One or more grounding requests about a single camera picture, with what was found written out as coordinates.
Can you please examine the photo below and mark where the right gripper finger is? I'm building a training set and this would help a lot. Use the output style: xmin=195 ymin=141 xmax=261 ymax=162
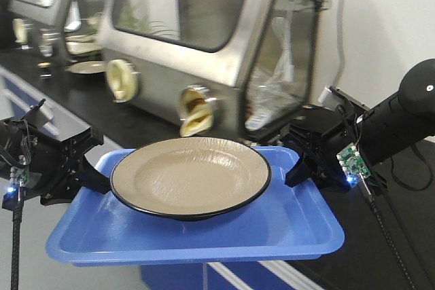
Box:
xmin=285 ymin=152 xmax=351 ymax=192
xmin=279 ymin=124 xmax=326 ymax=149

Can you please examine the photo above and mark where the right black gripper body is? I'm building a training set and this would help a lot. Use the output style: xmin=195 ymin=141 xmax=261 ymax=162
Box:
xmin=319 ymin=113 xmax=372 ymax=190

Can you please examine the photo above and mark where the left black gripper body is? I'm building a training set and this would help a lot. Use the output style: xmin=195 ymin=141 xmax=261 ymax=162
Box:
xmin=1 ymin=119 xmax=73 ymax=211

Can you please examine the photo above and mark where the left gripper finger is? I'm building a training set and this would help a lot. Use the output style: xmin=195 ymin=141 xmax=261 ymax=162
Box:
xmin=68 ymin=157 xmax=111 ymax=194
xmin=61 ymin=126 xmax=104 ymax=160

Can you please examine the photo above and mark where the blue plastic tray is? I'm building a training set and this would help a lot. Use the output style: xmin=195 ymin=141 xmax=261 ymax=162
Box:
xmin=46 ymin=146 xmax=345 ymax=266

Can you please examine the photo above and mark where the beige plate black rim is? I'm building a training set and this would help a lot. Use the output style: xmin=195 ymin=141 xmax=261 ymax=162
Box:
xmin=110 ymin=137 xmax=272 ymax=221

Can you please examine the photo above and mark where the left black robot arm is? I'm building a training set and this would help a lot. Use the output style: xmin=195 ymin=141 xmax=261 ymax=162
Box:
xmin=1 ymin=119 xmax=111 ymax=206

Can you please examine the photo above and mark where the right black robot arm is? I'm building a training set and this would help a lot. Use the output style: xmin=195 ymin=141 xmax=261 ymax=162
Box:
xmin=282 ymin=59 xmax=434 ymax=190

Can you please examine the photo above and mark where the stainless steel glove box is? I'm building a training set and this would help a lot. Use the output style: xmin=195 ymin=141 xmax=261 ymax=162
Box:
xmin=98 ymin=0 xmax=324 ymax=140

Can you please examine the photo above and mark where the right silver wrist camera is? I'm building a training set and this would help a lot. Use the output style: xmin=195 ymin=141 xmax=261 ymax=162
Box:
xmin=318 ymin=86 xmax=369 ymax=113

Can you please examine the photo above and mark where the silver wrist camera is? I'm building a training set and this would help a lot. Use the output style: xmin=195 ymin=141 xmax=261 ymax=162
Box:
xmin=23 ymin=98 xmax=54 ymax=128
xmin=318 ymin=86 xmax=369 ymax=113

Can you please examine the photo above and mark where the left black braided cable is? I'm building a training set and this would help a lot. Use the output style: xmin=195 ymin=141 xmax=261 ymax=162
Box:
xmin=10 ymin=187 xmax=27 ymax=290

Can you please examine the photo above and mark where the black braided cable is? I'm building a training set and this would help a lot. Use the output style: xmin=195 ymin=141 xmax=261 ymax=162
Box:
xmin=10 ymin=187 xmax=27 ymax=290
xmin=360 ymin=177 xmax=417 ymax=290

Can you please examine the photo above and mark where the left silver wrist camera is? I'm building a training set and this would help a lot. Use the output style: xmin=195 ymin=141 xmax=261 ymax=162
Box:
xmin=23 ymin=98 xmax=54 ymax=128

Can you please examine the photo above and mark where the right black braided cable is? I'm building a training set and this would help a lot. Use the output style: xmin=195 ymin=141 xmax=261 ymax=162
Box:
xmin=360 ymin=177 xmax=417 ymax=290

